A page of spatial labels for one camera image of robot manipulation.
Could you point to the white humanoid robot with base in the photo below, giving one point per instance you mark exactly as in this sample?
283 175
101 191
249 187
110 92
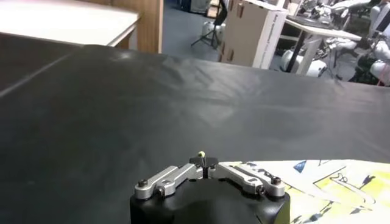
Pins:
377 42

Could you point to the wooden partition screen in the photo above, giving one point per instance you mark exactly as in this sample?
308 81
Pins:
149 24

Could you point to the white adjustable side desk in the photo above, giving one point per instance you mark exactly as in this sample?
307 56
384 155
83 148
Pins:
317 33

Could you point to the white folding table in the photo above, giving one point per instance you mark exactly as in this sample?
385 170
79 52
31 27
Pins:
61 21

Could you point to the yellow-green t-shirt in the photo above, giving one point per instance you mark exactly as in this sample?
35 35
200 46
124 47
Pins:
329 191

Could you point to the black side table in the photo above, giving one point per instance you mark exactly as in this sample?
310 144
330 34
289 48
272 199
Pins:
24 58

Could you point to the black tripod stand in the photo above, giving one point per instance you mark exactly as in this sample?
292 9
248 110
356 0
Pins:
222 12

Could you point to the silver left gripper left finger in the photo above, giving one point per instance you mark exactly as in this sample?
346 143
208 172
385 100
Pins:
170 179

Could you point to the tall white cardboard box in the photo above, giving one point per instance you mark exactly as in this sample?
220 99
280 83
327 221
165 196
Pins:
253 33

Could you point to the black table cover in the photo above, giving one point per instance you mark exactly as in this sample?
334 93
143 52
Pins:
152 115

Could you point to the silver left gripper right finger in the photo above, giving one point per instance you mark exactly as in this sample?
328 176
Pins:
246 179

